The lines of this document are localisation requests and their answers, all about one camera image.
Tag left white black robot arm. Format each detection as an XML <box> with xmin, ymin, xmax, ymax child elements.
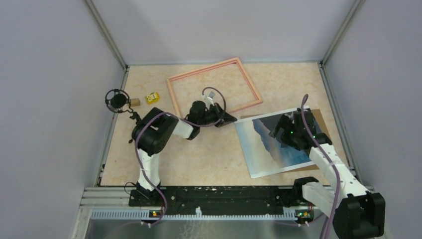
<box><xmin>132</xmin><ymin>101</ymin><xmax>237</xmax><ymax>206</ymax></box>

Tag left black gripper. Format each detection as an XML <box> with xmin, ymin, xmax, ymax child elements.
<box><xmin>198</xmin><ymin>102</ymin><xmax>237</xmax><ymax>127</ymax></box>

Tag small wooden block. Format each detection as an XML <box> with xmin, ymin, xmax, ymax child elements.
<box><xmin>130</xmin><ymin>98</ymin><xmax>141</xmax><ymax>107</ymax></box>

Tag black microphone on tripod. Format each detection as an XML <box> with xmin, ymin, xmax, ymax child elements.
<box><xmin>105</xmin><ymin>89</ymin><xmax>142</xmax><ymax>127</ymax></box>

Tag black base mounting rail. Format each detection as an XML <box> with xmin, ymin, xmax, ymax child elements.
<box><xmin>128</xmin><ymin>186</ymin><xmax>316</xmax><ymax>216</ymax></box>

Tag pink wooden picture frame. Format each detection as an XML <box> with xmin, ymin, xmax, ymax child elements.
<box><xmin>167</xmin><ymin>57</ymin><xmax>263</xmax><ymax>118</ymax></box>

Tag blue mountain landscape photo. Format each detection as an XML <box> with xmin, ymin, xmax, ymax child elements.
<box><xmin>234</xmin><ymin>108</ymin><xmax>315</xmax><ymax>179</ymax></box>

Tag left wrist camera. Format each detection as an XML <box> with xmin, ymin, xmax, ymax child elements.
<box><xmin>204</xmin><ymin>92</ymin><xmax>215</xmax><ymax>105</ymax></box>

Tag white cable duct strip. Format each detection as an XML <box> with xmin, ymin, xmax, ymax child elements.
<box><xmin>91</xmin><ymin>208</ymin><xmax>297</xmax><ymax>221</ymax></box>

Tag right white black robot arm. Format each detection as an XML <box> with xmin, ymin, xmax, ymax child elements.
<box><xmin>269</xmin><ymin>109</ymin><xmax>386</xmax><ymax>239</ymax></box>

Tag yellow toy cube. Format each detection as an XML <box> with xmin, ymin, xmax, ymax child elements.
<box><xmin>145</xmin><ymin>92</ymin><xmax>160</xmax><ymax>105</ymax></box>

